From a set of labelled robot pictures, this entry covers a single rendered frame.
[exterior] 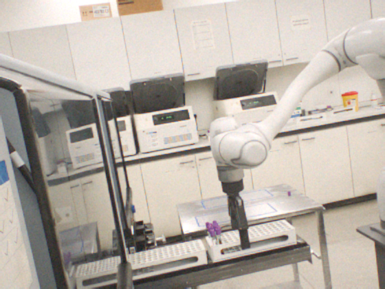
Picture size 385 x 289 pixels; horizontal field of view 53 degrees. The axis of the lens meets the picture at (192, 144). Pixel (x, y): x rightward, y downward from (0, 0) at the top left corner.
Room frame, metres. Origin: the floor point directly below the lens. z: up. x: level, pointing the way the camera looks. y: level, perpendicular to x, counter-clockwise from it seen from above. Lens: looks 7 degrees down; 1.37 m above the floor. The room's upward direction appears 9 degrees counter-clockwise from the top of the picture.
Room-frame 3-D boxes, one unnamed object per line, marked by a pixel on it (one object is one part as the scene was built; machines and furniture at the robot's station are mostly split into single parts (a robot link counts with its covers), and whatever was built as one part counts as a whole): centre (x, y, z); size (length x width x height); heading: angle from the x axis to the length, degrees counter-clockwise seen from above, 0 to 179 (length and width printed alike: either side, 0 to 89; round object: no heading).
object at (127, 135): (3.78, 0.83, 1.22); 0.62 x 0.56 x 0.64; 6
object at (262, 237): (1.29, -0.14, 0.84); 0.30 x 0.10 x 0.06; 98
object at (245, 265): (1.27, -0.01, 0.78); 0.73 x 0.14 x 0.09; 98
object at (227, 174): (1.29, -0.11, 1.09); 0.09 x 0.09 x 0.06
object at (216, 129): (1.27, -0.11, 1.20); 0.13 x 0.11 x 0.16; 13
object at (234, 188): (1.29, -0.11, 1.02); 0.08 x 0.07 x 0.09; 8
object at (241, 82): (3.98, -0.60, 1.25); 0.62 x 0.56 x 0.69; 7
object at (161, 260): (1.25, 0.17, 0.83); 0.30 x 0.10 x 0.06; 98
